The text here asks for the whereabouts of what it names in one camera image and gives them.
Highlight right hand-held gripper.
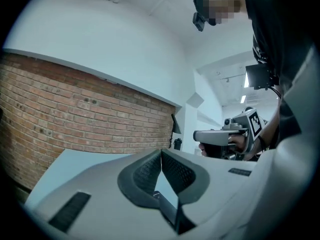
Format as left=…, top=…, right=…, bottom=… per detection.
left=193, top=107, right=268, bottom=161

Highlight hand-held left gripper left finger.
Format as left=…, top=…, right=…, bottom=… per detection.
left=24, top=148, right=176, bottom=236

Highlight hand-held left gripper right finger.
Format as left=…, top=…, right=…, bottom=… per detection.
left=161, top=148, right=259, bottom=237

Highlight person's right forearm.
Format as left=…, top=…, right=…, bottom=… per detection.
left=249, top=108, right=281, bottom=158

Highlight person's right hand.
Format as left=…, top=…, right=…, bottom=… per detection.
left=198, top=134, right=248, bottom=160

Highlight black desk lamp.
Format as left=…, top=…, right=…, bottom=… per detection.
left=169, top=113, right=183, bottom=149

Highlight black chest device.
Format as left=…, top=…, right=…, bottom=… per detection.
left=245, top=63, right=280, bottom=92

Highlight person's black shirt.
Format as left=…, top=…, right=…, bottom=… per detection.
left=241, top=0, right=316, bottom=149

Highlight person's head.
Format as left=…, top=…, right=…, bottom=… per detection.
left=192, top=0, right=245, bottom=27

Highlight black head camera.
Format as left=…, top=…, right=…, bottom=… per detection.
left=192, top=11, right=207, bottom=33

